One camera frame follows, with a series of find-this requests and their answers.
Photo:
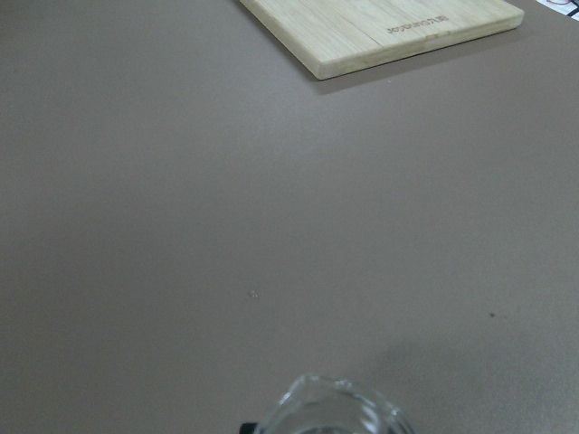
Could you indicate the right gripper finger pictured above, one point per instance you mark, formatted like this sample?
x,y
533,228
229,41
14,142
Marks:
x,y
248,428

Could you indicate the clear glass pitcher cup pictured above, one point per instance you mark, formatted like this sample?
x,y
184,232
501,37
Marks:
x,y
320,404

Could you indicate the bamboo cutting board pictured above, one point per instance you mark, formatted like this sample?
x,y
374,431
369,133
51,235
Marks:
x,y
334,38

